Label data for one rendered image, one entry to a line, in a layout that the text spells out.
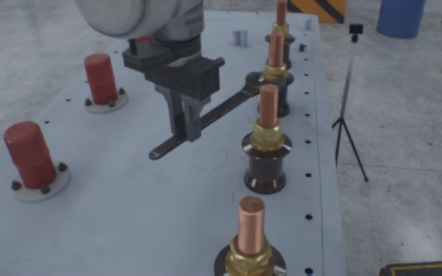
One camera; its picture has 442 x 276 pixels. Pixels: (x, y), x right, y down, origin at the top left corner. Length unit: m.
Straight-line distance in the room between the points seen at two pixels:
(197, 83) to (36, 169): 0.38
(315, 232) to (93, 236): 0.38
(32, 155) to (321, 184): 0.56
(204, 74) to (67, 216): 0.38
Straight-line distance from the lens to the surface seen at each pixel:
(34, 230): 0.75
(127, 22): 0.34
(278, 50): 0.88
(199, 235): 0.66
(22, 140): 0.75
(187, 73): 0.57
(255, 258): 0.45
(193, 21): 0.55
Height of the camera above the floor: 1.87
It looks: 36 degrees down
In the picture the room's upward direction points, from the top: 2 degrees counter-clockwise
